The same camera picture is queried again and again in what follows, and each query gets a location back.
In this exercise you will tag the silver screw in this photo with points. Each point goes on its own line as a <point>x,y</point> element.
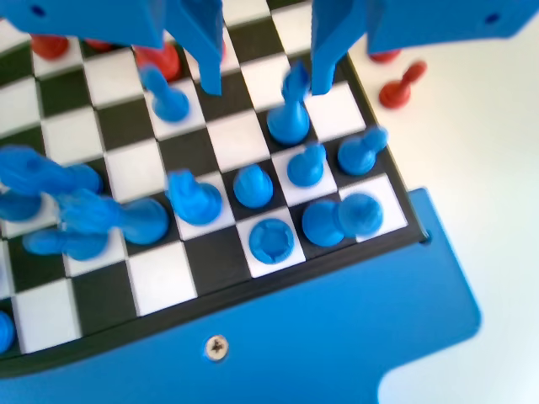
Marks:
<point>217,347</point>

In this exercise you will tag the blue chess knight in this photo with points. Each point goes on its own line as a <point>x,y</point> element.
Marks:
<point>50,174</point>

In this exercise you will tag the blue chess queen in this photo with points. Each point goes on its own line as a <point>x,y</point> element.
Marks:
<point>139,221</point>

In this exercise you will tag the red chess knight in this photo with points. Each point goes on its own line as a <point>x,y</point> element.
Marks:
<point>162,63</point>

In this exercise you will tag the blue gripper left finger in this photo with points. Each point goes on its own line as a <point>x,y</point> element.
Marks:
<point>84,21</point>

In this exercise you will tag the captured red pawn upper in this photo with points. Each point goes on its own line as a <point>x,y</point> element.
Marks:
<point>384,56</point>

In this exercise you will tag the black and white chessboard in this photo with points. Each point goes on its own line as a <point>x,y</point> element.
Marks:
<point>162,278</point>

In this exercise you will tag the red chess pawn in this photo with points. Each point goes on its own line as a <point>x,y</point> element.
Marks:
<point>398,92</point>
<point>222,50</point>
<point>99,44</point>
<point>50,47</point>

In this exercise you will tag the blue chess pawn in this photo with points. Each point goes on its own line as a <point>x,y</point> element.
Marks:
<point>168,101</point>
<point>17,206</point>
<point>305,166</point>
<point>71,246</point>
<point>252,187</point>
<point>358,155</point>

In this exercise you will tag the blue base plate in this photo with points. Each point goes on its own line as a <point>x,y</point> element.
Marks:
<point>337,328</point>

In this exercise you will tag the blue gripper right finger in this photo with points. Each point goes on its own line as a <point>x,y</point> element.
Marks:
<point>421,21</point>

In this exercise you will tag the blue chess rook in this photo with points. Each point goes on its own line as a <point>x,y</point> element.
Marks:
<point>271,242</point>
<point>5,332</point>

